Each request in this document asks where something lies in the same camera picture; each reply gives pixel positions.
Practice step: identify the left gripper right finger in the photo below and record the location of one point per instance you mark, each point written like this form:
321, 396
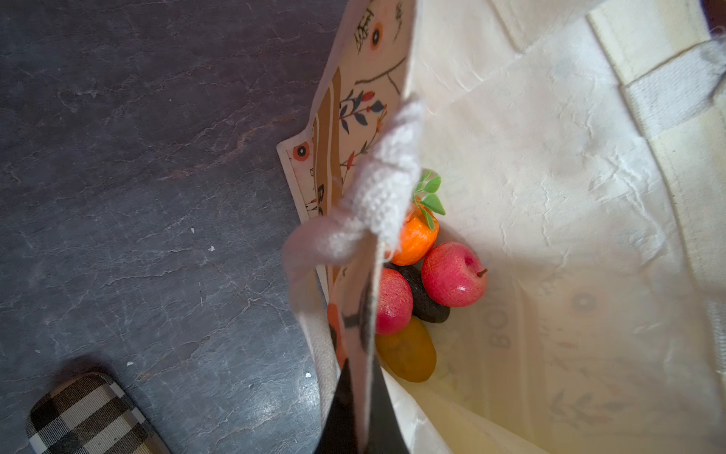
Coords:
385, 436

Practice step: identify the red apple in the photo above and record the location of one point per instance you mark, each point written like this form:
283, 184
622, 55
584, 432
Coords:
453, 275
395, 303

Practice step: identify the cream canvas grocery bag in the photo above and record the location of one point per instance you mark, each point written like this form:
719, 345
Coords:
581, 146

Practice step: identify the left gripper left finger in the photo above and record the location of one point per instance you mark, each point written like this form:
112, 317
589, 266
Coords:
338, 436

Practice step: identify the orange fruit white basket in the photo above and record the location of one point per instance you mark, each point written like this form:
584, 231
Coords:
421, 227

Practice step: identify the yellow lemon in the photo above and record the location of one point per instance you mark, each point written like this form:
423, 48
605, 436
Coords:
410, 354

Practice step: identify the plaid case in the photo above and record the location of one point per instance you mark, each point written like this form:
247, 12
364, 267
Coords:
91, 414

